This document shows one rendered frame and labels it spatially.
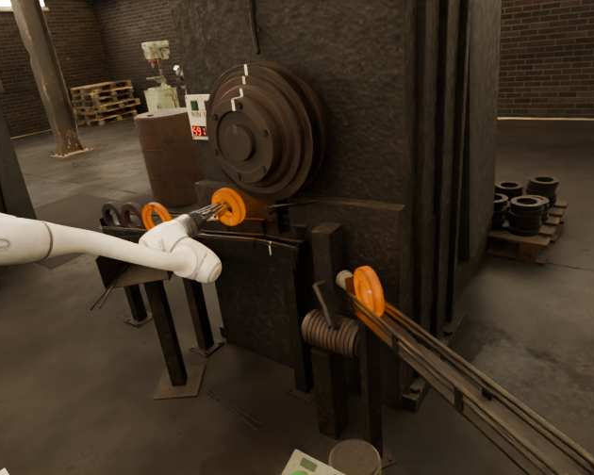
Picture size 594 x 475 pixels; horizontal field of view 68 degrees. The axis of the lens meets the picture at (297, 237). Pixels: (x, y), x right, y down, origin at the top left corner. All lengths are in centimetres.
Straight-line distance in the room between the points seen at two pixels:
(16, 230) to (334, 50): 102
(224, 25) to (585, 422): 198
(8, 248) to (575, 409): 197
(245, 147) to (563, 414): 156
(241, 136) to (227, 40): 44
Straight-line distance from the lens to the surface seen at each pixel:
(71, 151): 854
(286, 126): 143
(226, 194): 174
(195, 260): 142
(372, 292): 126
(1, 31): 1210
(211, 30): 183
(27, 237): 118
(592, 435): 205
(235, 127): 148
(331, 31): 152
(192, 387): 218
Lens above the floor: 141
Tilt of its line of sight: 24 degrees down
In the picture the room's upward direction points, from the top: 6 degrees counter-clockwise
